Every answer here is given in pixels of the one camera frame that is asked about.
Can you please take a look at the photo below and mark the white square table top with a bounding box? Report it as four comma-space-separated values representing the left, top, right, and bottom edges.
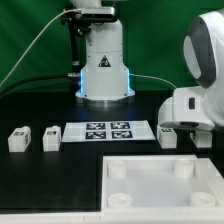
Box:
101, 155, 224, 210

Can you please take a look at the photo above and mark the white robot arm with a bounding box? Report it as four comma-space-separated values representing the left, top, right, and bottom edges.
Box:
158, 8, 224, 131

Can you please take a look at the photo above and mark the white plate with AprilTags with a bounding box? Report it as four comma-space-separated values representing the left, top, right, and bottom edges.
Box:
62, 120, 155, 143

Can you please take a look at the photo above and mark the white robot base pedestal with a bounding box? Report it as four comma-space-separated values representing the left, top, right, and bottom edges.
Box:
68, 0, 136, 108

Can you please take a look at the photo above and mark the black cable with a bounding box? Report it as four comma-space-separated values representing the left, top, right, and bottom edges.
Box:
0, 72, 81, 98

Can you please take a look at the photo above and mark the black camera stand pole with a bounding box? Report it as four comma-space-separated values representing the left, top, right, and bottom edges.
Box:
68, 22, 80, 68

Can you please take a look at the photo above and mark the black camera on stand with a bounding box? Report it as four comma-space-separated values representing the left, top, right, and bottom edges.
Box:
60, 7, 117, 26

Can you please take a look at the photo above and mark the white cable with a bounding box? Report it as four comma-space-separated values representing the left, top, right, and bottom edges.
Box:
0, 9, 82, 88

